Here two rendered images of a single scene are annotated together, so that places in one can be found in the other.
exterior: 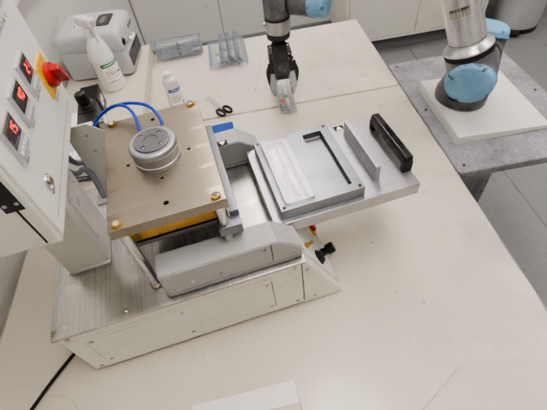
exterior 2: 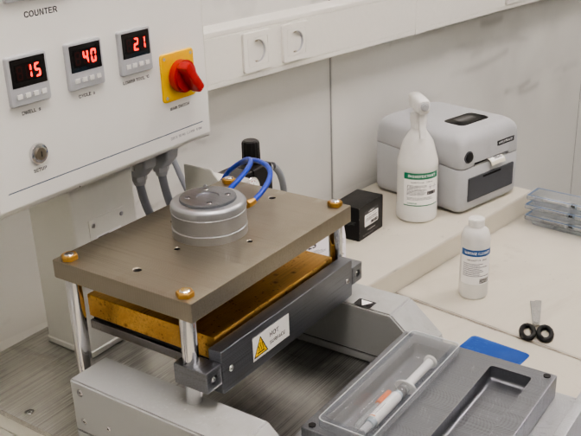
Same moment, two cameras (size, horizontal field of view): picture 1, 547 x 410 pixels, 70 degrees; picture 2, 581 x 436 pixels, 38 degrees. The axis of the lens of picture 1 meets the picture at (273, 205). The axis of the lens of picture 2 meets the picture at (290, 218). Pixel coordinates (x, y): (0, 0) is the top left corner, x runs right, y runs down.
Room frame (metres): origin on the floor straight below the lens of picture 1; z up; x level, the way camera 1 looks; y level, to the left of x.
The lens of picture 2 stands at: (0.00, -0.47, 1.46)
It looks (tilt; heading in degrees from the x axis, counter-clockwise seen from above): 22 degrees down; 46
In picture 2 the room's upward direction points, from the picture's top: 2 degrees counter-clockwise
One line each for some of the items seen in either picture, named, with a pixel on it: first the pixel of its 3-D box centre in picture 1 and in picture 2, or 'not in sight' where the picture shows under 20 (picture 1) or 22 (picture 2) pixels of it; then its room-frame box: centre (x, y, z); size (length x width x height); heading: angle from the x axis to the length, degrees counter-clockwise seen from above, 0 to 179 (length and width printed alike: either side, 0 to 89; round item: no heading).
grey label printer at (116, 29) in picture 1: (101, 44); (447, 153); (1.45, 0.54, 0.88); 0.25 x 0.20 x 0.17; 86
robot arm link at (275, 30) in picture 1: (276, 25); not in sight; (1.14, -0.09, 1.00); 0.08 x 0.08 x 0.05
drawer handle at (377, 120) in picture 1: (390, 141); not in sight; (0.59, -0.26, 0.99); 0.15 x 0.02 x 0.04; 10
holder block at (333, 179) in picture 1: (305, 167); (433, 410); (0.55, -0.08, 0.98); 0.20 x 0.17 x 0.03; 10
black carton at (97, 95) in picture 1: (93, 102); (358, 214); (1.16, 0.54, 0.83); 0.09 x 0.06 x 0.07; 9
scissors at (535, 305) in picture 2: (217, 105); (536, 319); (1.14, 0.14, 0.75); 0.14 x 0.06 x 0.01; 30
